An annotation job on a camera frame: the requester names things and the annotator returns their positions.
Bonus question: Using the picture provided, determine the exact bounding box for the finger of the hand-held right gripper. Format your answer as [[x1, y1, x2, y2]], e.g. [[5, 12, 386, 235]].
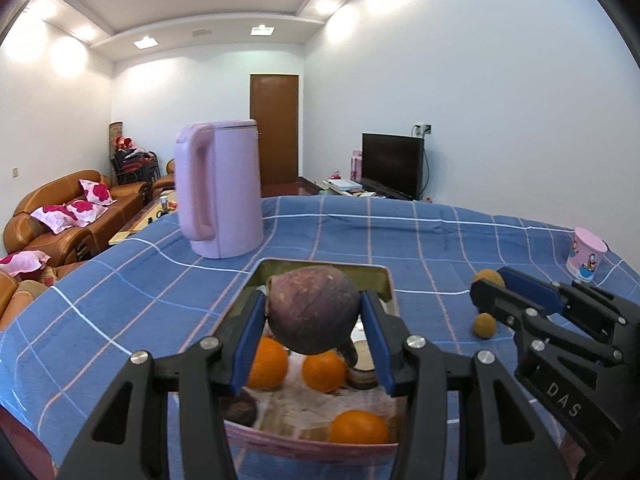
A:
[[469, 279, 622, 367], [496, 266, 640, 341]]

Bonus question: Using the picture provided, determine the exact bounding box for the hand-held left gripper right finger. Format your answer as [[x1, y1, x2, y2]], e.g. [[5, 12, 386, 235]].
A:
[[360, 289, 561, 480]]

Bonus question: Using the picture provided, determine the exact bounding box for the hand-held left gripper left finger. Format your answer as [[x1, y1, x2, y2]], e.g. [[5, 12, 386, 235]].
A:
[[59, 289, 268, 480]]

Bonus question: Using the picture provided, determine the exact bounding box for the orange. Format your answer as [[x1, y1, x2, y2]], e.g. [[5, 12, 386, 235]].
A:
[[247, 337, 290, 391], [302, 351, 347, 393], [329, 410, 390, 445]]

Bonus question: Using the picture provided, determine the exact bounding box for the yellow green longan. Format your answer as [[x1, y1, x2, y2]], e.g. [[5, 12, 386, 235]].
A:
[[473, 312, 497, 339], [472, 268, 506, 291]]

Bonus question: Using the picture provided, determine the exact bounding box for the mottled cream brown nut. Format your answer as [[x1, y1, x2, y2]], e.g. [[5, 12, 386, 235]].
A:
[[345, 356, 379, 391]]

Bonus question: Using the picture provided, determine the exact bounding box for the dark brown wrinkled walnut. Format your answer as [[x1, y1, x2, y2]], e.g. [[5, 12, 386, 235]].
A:
[[220, 390, 259, 426]]

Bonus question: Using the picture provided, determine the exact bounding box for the large purple brown mangosteen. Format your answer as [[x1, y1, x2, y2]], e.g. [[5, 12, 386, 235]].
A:
[[265, 267, 362, 367]]

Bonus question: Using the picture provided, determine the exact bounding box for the pink tin box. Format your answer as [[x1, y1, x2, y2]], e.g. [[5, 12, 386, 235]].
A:
[[217, 258, 403, 465]]

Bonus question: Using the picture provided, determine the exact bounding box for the pink cartoon cup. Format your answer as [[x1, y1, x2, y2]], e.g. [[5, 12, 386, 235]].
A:
[[566, 226, 609, 282]]

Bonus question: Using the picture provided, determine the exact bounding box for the blue checked tablecloth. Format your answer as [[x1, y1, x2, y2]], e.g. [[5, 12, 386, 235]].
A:
[[0, 194, 640, 480]]

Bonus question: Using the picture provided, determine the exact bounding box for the pink electric kettle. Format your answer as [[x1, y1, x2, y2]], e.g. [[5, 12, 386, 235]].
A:
[[173, 119, 265, 259]]

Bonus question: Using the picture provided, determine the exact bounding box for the wooden coffee table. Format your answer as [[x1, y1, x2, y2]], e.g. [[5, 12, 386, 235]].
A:
[[109, 190, 179, 246]]

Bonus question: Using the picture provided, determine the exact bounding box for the white flat box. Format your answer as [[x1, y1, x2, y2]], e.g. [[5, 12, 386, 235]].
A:
[[322, 178, 363, 193]]

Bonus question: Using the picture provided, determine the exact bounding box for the black television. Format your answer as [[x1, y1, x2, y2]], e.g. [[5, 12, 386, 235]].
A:
[[361, 132, 426, 201]]

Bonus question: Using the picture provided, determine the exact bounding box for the brown leather sofa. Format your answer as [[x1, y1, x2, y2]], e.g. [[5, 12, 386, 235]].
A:
[[2, 170, 153, 267], [0, 260, 56, 332], [151, 159, 177, 197]]

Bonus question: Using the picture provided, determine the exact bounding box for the pink floral pillow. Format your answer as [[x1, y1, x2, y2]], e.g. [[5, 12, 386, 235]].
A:
[[0, 251, 52, 277], [30, 205, 78, 234], [79, 179, 118, 206], [65, 199, 107, 223]]

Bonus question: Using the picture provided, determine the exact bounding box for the brown wooden door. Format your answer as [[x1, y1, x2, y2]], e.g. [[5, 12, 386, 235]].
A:
[[250, 74, 301, 197]]

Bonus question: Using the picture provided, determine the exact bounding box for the black power cable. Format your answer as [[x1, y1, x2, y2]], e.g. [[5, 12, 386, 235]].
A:
[[423, 136, 433, 202]]

